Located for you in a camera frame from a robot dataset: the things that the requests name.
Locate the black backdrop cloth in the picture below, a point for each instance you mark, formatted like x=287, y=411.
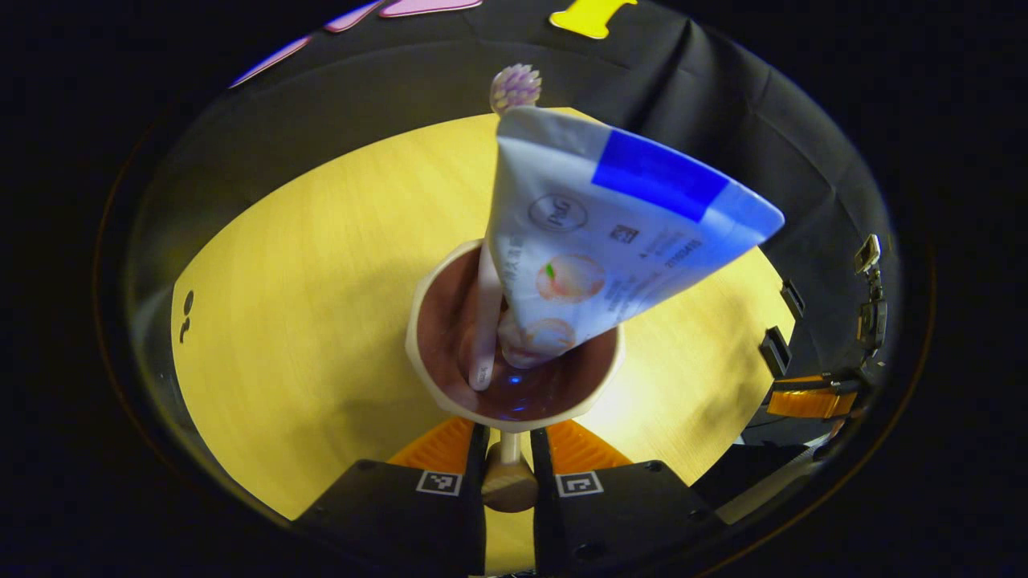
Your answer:
x=723, y=104

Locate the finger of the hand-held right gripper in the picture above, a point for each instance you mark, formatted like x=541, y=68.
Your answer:
x=811, y=403
x=793, y=299

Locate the wooden desktop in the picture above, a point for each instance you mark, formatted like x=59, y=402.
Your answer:
x=321, y=281

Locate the white toothbrush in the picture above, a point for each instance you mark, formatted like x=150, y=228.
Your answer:
x=486, y=321

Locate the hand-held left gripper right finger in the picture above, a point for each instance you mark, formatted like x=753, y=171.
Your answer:
x=542, y=514

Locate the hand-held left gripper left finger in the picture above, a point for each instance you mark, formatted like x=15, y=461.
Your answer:
x=478, y=514

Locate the white and blue toothpaste tube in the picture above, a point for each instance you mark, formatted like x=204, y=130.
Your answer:
x=602, y=241

